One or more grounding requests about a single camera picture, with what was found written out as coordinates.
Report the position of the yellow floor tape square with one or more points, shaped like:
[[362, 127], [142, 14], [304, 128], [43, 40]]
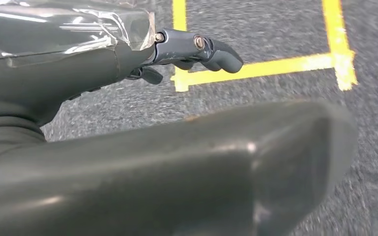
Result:
[[273, 66]]

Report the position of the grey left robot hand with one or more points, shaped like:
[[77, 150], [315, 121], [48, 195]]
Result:
[[176, 169]]

